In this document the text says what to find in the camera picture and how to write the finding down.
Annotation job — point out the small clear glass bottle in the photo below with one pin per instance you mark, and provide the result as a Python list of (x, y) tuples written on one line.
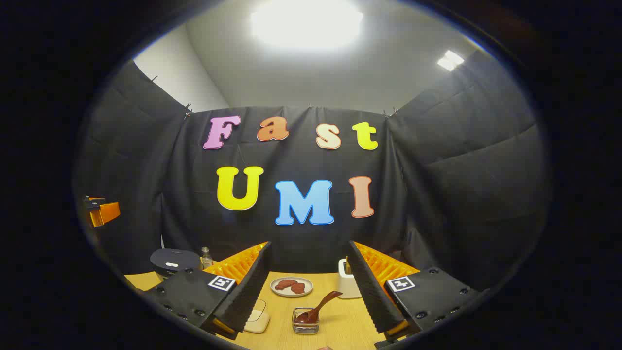
[(206, 258)]

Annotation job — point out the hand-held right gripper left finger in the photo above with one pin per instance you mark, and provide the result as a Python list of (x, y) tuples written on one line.
[(245, 291)]

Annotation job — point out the brown toast slice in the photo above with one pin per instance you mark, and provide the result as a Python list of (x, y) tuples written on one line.
[(347, 265)]

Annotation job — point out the brown wooden spoon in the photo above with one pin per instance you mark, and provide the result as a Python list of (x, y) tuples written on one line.
[(320, 301)]

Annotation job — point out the small ceiling light panel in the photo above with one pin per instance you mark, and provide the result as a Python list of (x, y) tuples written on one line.
[(450, 60)]

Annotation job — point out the large ceiling light panel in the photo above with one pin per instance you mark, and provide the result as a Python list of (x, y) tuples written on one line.
[(306, 22)]

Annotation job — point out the clear rice container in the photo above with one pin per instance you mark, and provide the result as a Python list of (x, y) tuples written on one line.
[(257, 322)]

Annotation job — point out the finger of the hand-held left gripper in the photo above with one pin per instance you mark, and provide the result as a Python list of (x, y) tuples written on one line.
[(108, 213), (95, 199)]

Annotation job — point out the black backdrop cloth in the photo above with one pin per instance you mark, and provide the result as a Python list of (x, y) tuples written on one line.
[(437, 194)]

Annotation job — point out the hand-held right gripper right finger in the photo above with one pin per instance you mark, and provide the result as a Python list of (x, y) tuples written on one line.
[(371, 291)]

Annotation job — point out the white toaster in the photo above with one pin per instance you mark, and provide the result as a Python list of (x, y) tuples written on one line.
[(346, 287)]

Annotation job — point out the red meat slice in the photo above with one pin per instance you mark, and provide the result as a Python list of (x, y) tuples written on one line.
[(284, 284), (298, 288)]

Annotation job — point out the black silver rice cooker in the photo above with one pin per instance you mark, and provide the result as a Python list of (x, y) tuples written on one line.
[(172, 260)]

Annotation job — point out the white round plate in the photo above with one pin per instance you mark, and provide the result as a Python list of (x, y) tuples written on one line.
[(311, 287)]

